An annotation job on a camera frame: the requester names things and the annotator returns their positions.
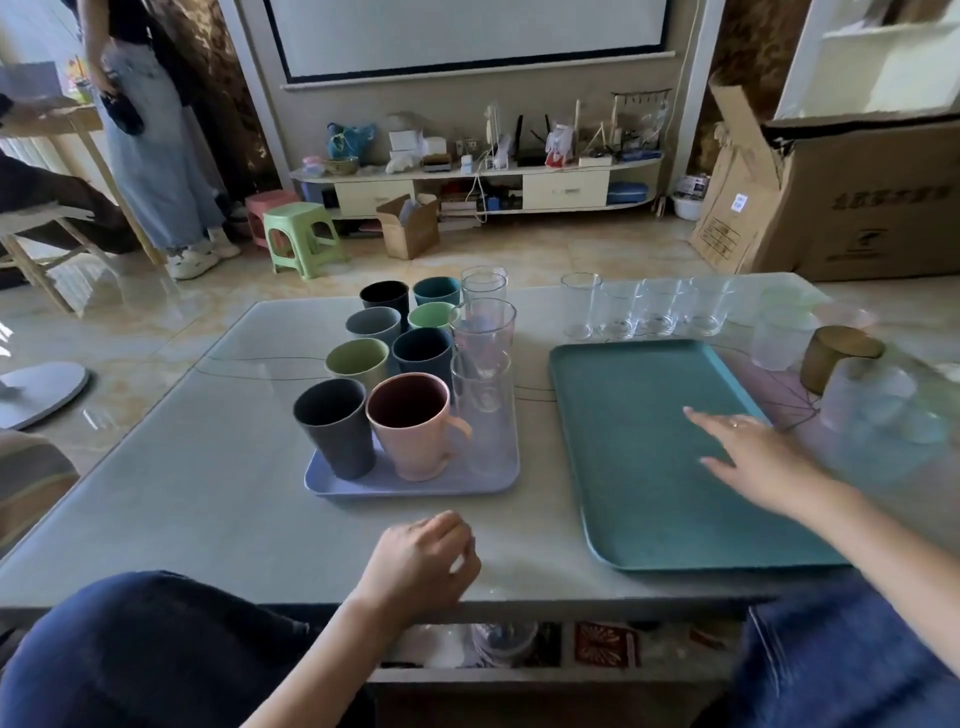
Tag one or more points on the round grey board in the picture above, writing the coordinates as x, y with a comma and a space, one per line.
37, 394

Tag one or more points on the wooden chair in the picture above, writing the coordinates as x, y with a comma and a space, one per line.
37, 262

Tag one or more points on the blue bag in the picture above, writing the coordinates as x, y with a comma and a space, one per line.
349, 142

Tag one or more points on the red patterned packet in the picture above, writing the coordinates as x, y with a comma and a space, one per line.
606, 645

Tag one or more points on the brown metallic cup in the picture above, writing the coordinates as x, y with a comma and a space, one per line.
832, 360

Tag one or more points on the teal plastic cup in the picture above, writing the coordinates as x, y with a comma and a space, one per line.
436, 291

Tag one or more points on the small open cardboard box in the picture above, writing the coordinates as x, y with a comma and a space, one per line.
409, 229

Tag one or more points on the red and white package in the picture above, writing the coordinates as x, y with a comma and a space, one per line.
559, 146

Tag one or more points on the person's left hand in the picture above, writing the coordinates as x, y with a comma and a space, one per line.
416, 562

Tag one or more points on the person's right thumb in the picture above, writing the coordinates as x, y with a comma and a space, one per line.
724, 471

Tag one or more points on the person's left forearm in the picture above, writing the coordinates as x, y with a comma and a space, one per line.
330, 667

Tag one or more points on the person's right hand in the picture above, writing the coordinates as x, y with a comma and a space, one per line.
772, 469

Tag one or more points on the small lavender tray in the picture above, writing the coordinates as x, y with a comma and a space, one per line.
420, 487

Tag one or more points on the wooden side table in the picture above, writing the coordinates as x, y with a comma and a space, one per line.
82, 127

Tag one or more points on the blue storage box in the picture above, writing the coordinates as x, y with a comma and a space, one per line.
626, 193

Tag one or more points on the person's leg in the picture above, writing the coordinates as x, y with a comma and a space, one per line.
832, 660
150, 652

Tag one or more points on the clear drinking glass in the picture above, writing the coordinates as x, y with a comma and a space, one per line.
580, 307
484, 330
484, 427
620, 311
662, 309
484, 285
709, 307

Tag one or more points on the light green plastic cup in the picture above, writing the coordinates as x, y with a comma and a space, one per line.
431, 319

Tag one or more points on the person's right leg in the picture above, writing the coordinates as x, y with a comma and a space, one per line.
832, 660

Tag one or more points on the person's right forearm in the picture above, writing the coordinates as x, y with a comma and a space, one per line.
885, 562

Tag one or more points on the person's left leg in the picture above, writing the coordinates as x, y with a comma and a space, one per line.
150, 652

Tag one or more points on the white projector screen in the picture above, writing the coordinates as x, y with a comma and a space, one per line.
465, 34

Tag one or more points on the large cardboard box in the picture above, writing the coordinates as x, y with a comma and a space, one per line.
862, 202

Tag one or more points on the white media cabinet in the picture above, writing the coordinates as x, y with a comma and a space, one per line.
480, 187

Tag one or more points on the large teal tray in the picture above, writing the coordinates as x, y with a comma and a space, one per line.
637, 480

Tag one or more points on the olive green plastic cup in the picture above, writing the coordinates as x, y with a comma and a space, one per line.
356, 367

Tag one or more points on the glass under table top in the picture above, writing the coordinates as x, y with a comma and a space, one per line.
504, 645

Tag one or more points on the black router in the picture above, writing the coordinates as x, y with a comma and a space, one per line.
531, 154

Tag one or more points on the black plastic cup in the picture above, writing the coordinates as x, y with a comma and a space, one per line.
384, 296

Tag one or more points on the dark grey plastic cup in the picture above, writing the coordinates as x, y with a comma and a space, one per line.
337, 442

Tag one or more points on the green plastic stool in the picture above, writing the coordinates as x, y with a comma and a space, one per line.
300, 232

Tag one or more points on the person's left fingers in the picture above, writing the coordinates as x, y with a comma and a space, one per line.
459, 547

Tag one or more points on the pinkish frosted plastic cup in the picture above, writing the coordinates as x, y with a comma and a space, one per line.
847, 315

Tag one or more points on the pink plastic stool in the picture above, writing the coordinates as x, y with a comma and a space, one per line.
262, 206

